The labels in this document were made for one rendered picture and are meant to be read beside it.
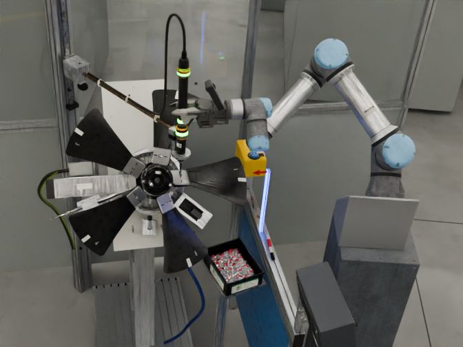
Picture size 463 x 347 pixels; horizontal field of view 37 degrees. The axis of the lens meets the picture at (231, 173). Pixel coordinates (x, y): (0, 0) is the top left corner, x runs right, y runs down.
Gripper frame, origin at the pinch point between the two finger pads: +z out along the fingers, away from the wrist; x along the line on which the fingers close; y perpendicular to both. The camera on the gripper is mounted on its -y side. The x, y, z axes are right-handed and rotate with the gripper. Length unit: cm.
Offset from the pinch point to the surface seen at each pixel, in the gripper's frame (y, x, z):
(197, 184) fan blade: 32.1, -4.6, -9.0
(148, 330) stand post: 131, 8, 8
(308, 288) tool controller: 27, -66, -34
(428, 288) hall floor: 149, 29, -153
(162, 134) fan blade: 19.1, 10.8, 2.3
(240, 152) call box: 44, 29, -34
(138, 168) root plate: 28.0, 2.3, 12.4
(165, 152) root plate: 23.5, 5.1, 2.0
